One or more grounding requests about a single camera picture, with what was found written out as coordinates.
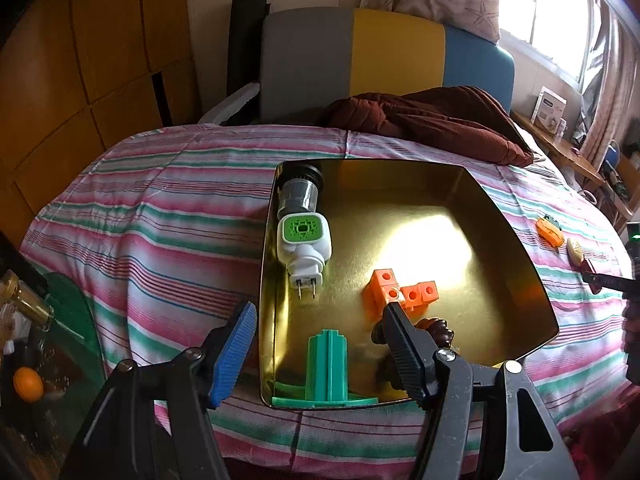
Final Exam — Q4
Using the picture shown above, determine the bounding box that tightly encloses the small orange toy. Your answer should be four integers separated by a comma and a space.
536, 215, 565, 247

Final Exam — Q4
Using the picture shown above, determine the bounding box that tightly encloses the green plastic stand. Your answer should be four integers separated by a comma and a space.
271, 329, 379, 407

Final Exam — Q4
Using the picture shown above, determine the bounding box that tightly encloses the dark red small piece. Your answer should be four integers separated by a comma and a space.
580, 259, 603, 295

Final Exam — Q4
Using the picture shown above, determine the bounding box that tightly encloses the orange fruit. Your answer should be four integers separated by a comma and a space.
13, 366, 45, 403

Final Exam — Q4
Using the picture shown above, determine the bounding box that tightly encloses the brown wooden bead piece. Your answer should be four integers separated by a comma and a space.
370, 316, 456, 351

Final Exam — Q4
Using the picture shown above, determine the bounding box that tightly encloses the wooden window ledge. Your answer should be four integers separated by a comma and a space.
510, 110, 640, 221

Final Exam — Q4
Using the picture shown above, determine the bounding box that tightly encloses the orange cube block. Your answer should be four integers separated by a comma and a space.
363, 269, 402, 318
401, 280, 440, 311

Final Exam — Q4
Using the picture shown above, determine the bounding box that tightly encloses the black rolled mat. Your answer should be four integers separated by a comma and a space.
226, 0, 272, 98

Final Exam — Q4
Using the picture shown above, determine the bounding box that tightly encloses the white cardboard box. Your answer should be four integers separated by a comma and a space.
531, 86, 568, 133

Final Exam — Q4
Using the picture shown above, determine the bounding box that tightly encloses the striped bed sheet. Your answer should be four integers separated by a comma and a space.
20, 122, 640, 466

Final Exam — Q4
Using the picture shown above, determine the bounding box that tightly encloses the sheer grey curtain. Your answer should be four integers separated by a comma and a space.
575, 0, 640, 176

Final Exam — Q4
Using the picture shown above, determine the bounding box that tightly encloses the gold tin tray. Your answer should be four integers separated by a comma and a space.
257, 160, 560, 410

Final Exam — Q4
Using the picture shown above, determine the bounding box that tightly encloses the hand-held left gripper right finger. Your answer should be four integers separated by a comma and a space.
372, 302, 568, 480

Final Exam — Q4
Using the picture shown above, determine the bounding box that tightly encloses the grey yellow blue headboard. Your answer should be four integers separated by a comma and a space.
259, 7, 516, 126

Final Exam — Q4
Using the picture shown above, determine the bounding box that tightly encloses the wooden wardrobe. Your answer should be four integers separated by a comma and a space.
0, 0, 201, 241

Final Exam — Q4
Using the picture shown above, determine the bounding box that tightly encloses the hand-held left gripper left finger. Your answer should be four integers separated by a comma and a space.
60, 300, 258, 480

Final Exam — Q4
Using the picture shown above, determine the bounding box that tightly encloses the person's right hand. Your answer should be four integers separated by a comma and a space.
621, 300, 640, 358

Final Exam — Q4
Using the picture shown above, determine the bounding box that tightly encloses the brown quilt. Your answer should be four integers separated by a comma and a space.
322, 85, 535, 168

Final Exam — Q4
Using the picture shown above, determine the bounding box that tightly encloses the green glass side table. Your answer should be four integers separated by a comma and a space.
0, 272, 108, 480

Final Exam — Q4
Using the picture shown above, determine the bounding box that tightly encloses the window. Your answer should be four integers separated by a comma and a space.
500, 0, 601, 86

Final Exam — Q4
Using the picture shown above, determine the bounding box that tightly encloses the red blanket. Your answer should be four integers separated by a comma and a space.
565, 400, 640, 480

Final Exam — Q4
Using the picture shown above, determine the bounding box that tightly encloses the white foam piece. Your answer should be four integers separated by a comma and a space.
197, 82, 262, 125

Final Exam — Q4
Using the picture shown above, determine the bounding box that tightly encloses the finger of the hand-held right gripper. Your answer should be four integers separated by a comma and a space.
581, 271, 640, 292

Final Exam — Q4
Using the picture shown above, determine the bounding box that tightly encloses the gold capped glass bottle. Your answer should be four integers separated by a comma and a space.
0, 270, 55, 331

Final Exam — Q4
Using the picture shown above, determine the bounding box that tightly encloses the white green plug-in repellent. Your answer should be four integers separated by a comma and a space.
276, 161, 332, 301

